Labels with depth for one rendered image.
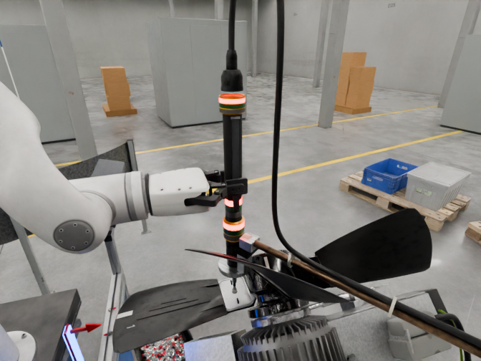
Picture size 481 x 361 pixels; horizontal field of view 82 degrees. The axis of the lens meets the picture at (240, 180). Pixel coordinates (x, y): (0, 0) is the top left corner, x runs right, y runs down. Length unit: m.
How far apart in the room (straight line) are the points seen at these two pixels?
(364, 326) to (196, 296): 0.39
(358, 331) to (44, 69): 6.21
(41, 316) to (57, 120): 5.64
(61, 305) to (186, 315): 0.51
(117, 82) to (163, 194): 8.09
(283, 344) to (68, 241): 0.43
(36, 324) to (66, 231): 0.67
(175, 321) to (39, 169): 0.40
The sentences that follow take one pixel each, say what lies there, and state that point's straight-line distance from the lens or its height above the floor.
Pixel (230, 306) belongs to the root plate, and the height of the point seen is 1.18.
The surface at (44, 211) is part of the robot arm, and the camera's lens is 0.42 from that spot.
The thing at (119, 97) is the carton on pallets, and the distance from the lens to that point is 8.57.
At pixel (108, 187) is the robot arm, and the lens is 0.48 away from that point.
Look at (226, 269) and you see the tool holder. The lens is 0.62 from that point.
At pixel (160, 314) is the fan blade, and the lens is 0.67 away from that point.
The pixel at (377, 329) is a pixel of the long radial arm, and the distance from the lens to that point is 0.79.
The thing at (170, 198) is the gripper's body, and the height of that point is 1.48.
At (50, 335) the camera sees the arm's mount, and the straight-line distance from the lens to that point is 1.02.
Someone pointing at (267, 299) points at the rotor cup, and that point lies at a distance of 0.68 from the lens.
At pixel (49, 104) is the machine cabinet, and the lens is 6.47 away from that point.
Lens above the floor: 1.70
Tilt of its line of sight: 25 degrees down
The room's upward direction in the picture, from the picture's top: straight up
